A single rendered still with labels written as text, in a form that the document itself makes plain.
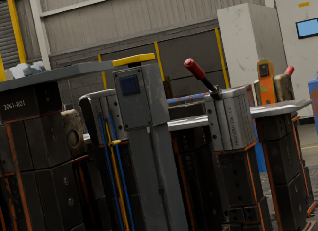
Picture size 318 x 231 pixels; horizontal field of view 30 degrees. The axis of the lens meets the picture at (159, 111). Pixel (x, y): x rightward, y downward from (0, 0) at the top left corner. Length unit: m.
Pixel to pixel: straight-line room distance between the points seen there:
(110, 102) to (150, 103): 0.23
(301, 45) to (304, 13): 0.47
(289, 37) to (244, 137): 8.09
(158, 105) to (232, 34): 8.30
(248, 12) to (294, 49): 0.90
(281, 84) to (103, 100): 0.46
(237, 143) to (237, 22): 8.19
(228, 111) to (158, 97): 0.16
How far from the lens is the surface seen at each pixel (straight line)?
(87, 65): 1.12
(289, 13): 9.27
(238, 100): 1.19
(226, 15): 9.39
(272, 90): 1.49
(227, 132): 1.19
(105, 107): 1.29
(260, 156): 4.45
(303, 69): 9.25
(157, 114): 1.08
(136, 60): 1.07
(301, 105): 1.30
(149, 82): 1.07
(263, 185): 2.00
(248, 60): 9.31
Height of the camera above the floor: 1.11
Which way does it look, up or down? 3 degrees down
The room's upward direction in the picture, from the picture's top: 11 degrees counter-clockwise
